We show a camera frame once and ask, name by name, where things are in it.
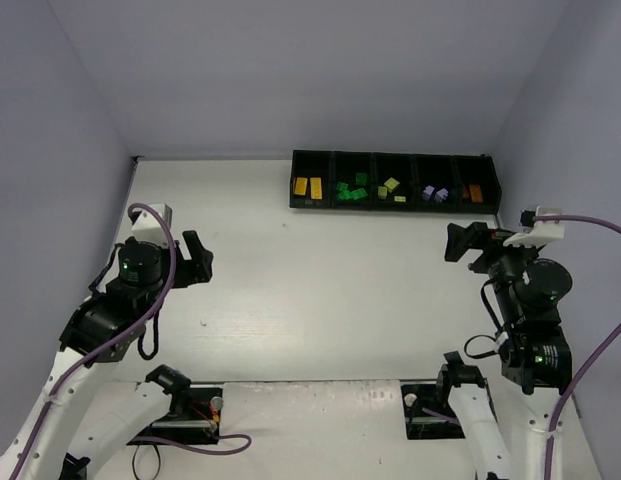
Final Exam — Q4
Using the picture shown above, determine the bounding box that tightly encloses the right base mount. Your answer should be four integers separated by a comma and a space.
400, 380, 465, 441

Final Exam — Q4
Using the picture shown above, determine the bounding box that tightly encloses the dark green lego brick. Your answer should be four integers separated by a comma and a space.
351, 188, 368, 200

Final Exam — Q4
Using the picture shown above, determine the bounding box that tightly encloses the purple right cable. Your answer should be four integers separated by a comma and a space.
422, 213, 621, 480

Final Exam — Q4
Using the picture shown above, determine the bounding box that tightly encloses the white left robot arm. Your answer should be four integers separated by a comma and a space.
0, 230, 213, 479

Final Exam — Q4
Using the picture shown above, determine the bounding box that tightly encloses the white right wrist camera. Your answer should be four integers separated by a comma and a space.
503, 206, 565, 249

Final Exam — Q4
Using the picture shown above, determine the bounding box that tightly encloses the yellow long lego brick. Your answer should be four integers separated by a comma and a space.
310, 177, 323, 200

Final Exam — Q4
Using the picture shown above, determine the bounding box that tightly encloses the black compartment tray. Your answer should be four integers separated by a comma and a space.
289, 150, 502, 215

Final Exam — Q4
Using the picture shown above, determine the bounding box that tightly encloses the left base mount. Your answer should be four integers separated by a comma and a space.
136, 384, 224, 447

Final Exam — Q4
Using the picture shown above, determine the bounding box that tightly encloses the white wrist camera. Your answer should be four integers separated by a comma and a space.
503, 206, 565, 249
128, 204, 173, 248

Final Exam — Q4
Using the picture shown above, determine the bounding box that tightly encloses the yellow curved lego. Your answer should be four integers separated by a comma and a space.
293, 177, 309, 196

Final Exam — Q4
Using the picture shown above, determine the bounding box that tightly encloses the base mount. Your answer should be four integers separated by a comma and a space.
400, 380, 465, 441
136, 384, 224, 447

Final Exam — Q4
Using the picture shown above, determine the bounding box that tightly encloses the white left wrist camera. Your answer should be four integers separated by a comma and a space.
128, 204, 173, 248

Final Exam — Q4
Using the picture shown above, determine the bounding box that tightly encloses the green lego in tray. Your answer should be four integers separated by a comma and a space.
337, 191, 353, 201

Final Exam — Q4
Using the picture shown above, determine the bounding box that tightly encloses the brown lego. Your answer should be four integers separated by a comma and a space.
468, 184, 484, 204

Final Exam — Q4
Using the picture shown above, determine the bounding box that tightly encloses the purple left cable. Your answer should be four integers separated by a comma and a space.
9, 202, 253, 480

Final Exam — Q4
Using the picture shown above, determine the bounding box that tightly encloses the purple lego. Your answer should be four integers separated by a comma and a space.
422, 185, 436, 202
434, 188, 449, 203

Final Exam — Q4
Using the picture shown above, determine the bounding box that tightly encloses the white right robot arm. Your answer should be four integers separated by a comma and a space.
437, 221, 573, 479

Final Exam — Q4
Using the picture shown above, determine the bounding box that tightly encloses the purple cable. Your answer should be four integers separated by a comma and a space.
422, 213, 621, 480
9, 202, 253, 480

